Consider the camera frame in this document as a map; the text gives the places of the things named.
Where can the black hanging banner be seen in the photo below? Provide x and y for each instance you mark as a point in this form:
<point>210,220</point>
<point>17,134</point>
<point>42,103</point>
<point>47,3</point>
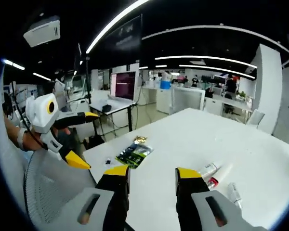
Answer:
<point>125,41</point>

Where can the black tripod stand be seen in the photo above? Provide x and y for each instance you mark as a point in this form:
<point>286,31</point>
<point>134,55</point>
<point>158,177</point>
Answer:
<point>88,79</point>

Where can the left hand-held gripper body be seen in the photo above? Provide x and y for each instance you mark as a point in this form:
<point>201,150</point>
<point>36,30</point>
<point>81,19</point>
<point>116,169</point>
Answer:
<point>38,113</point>

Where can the white skincare tube red cap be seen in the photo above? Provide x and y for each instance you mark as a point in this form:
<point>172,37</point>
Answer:
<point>219,174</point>

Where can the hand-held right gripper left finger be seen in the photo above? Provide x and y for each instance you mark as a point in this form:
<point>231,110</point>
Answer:
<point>115,192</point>

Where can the grey mesh office chair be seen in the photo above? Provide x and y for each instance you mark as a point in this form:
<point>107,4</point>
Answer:
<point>53,187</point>

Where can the slim white skincare tube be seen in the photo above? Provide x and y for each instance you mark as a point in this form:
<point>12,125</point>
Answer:
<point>234,195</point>

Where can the blue water barrel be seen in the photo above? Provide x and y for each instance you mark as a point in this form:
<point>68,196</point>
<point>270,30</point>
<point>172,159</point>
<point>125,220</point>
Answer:
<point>165,84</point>

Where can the gold foil wrapper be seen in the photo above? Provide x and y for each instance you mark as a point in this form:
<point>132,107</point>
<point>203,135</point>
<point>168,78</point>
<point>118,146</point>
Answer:
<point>140,138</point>

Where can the person's left hand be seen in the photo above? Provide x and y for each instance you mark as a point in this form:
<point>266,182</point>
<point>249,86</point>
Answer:
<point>62,131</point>

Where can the small dark cap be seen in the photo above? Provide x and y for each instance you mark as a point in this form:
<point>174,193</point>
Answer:
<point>108,162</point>

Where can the white chair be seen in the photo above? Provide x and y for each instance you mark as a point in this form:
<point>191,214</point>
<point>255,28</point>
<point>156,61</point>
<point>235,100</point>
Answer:
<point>255,119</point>

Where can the green black skincare sachet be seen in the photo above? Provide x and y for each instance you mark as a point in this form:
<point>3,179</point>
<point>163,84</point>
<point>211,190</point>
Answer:
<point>134,155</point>

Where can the white desk black legs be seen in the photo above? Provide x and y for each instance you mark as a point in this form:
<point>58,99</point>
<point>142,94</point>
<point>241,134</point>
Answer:
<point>110,106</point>

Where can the white ceiling air unit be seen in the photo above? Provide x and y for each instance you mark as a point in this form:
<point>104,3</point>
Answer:
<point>42,31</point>

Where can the white skincare tube grey print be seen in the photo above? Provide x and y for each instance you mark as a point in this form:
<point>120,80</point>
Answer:
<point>209,167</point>

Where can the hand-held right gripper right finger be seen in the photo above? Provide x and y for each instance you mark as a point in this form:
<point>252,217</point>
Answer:
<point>190,192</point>

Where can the large computer monitor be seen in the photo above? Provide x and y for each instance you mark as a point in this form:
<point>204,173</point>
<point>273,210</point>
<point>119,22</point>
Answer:
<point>124,85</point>

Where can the white partition desk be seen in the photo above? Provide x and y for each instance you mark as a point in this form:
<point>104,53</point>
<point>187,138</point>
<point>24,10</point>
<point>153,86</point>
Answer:
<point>187,98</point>

